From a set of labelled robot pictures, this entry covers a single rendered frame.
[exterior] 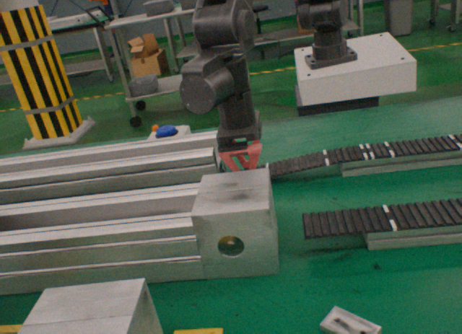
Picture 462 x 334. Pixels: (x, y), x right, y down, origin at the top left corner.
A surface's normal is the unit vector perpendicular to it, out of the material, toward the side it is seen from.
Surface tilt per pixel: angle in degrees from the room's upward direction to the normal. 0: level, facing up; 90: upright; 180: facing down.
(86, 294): 0
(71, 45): 90
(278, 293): 0
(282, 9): 90
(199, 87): 90
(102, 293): 0
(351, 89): 90
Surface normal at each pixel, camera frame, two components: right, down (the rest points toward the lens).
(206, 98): -0.47, 0.45
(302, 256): -0.17, -0.89
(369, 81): -0.10, 0.44
